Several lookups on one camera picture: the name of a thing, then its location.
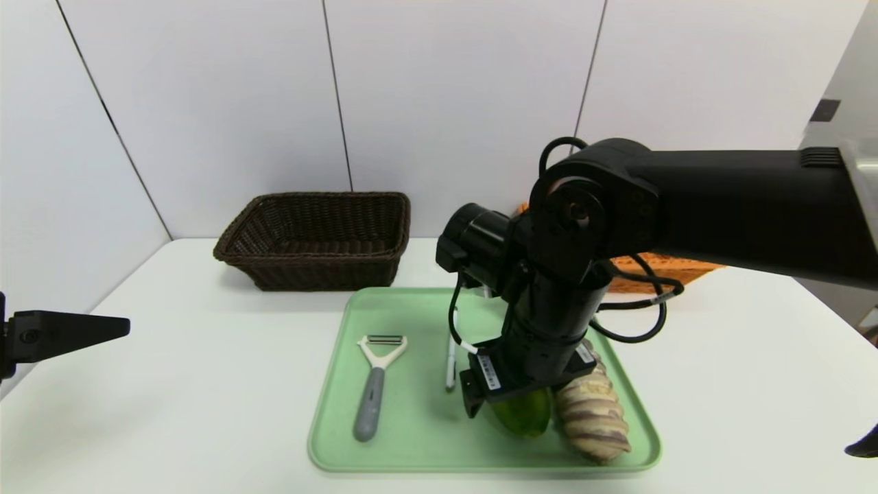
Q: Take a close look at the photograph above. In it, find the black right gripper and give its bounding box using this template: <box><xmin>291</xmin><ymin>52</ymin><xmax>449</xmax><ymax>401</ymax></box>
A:
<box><xmin>459</xmin><ymin>272</ymin><xmax>610</xmax><ymax>419</ymax></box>

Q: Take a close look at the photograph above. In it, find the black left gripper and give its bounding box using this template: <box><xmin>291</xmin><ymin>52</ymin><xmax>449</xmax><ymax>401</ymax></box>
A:
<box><xmin>0</xmin><ymin>291</ymin><xmax>131</xmax><ymax>384</ymax></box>

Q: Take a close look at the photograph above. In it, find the green lime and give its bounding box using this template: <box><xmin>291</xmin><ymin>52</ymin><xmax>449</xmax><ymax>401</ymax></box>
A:
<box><xmin>490</xmin><ymin>388</ymin><xmax>551</xmax><ymax>438</ymax></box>

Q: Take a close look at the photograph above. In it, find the white peeler with grey handle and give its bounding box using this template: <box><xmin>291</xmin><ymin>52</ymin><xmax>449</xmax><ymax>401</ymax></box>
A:
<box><xmin>353</xmin><ymin>334</ymin><xmax>408</xmax><ymax>442</ymax></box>

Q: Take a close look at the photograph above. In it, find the dark brown wicker basket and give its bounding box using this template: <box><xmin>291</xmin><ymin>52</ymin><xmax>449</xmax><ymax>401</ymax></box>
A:
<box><xmin>213</xmin><ymin>191</ymin><xmax>412</xmax><ymax>292</ymax></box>

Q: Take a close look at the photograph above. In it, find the orange wicker basket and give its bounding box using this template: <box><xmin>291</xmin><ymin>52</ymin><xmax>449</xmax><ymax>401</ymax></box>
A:
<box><xmin>518</xmin><ymin>201</ymin><xmax>726</xmax><ymax>296</ymax></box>

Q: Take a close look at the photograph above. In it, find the white pen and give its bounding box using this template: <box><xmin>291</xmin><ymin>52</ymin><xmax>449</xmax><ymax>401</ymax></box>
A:
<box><xmin>444</xmin><ymin>307</ymin><xmax>459</xmax><ymax>392</ymax></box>

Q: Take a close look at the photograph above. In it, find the light green plastic tray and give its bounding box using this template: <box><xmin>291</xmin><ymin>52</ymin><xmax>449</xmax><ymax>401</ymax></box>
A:
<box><xmin>307</xmin><ymin>287</ymin><xmax>662</xmax><ymax>473</ymax></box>

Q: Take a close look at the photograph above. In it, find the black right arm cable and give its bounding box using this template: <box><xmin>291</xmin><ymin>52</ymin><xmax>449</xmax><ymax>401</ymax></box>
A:
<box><xmin>595</xmin><ymin>254</ymin><xmax>685</xmax><ymax>344</ymax></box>

